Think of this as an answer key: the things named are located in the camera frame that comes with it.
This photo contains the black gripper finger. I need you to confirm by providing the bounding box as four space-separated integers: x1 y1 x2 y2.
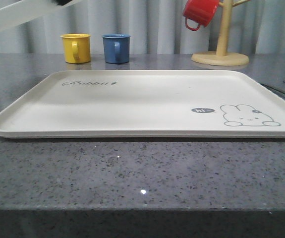
52 0 71 5

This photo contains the white round plate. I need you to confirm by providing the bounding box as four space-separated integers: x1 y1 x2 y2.
0 0 79 32

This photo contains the yellow enamel mug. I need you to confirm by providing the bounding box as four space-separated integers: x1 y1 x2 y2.
60 33 91 64

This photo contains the blue enamel mug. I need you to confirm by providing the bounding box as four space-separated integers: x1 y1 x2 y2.
102 34 130 64

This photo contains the cream rabbit serving tray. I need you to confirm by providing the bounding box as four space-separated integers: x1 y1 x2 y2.
0 70 285 138

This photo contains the red enamel mug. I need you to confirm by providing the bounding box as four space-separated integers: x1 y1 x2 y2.
183 0 220 31

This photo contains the wooden mug tree stand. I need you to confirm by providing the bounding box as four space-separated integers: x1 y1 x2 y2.
191 0 249 66

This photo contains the grey pleated curtain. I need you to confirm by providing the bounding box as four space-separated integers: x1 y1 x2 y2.
0 0 285 54

